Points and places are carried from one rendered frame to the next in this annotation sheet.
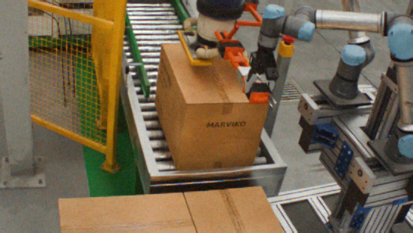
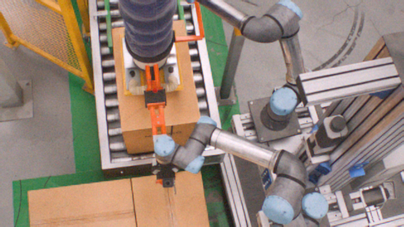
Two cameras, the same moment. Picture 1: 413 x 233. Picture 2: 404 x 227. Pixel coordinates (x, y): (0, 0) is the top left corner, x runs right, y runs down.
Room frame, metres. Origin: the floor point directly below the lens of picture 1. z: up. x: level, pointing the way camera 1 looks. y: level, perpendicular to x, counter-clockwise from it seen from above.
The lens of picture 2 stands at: (1.20, -0.31, 3.36)
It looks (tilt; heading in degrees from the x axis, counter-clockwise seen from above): 69 degrees down; 5
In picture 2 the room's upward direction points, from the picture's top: 8 degrees clockwise
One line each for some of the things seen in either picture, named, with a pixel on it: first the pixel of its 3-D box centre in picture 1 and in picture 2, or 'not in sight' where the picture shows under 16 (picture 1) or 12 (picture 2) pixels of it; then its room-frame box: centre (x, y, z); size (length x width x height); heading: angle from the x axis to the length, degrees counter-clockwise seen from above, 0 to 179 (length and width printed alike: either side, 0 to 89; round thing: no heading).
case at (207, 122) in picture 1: (206, 102); (154, 87); (2.29, 0.05, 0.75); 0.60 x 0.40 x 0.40; 22
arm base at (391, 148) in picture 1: (403, 144); not in sight; (1.72, -0.82, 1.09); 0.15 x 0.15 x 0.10
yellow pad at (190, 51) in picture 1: (194, 43); (131, 62); (2.25, 0.15, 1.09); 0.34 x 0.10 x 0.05; 21
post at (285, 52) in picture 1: (269, 116); (231, 64); (2.66, -0.34, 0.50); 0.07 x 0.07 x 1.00; 22
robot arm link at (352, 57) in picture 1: (352, 60); (283, 103); (2.17, -0.60, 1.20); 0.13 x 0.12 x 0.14; 148
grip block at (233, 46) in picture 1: (231, 49); (155, 98); (2.05, -0.03, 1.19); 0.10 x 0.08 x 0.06; 111
